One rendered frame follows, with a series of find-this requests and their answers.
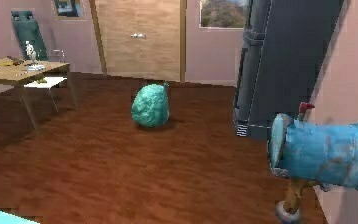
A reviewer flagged dark green chair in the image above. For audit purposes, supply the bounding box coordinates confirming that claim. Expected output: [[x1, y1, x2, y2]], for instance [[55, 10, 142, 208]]
[[10, 10, 50, 62]]

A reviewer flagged window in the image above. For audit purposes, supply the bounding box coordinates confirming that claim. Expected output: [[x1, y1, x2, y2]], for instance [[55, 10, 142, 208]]
[[199, 0, 251, 30]]

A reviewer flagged blue rusty mailbox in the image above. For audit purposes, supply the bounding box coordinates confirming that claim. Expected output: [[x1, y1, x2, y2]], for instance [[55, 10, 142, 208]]
[[267, 102, 358, 224]]

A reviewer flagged wooden table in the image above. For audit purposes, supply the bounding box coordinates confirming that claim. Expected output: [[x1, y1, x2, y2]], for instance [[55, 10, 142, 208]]
[[0, 56, 79, 131]]

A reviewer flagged framed wall picture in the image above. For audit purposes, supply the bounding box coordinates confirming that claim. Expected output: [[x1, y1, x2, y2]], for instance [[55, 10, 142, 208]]
[[51, 0, 87, 20]]

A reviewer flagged white chair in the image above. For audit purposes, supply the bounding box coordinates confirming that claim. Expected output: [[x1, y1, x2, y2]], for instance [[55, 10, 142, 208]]
[[23, 49, 69, 113]]

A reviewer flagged light blue flat object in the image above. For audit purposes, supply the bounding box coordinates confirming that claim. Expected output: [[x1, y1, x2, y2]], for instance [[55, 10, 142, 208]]
[[0, 206, 41, 224]]

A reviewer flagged wooden room door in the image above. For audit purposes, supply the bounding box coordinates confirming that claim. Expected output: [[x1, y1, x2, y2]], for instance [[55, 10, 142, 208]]
[[88, 0, 187, 83]]

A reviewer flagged teal garbage bag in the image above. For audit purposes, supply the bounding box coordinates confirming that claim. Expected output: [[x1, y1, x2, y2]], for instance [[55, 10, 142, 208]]
[[130, 82, 171, 129]]

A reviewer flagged dark brown item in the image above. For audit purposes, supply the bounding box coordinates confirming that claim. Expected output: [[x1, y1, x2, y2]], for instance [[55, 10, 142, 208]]
[[6, 55, 26, 66]]

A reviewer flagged white statuette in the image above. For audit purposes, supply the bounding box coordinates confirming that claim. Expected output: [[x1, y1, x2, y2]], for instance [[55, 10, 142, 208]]
[[24, 40, 39, 66]]

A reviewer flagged dark grey fridge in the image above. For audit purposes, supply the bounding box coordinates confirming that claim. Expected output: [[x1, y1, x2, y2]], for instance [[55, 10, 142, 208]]
[[233, 0, 345, 141]]

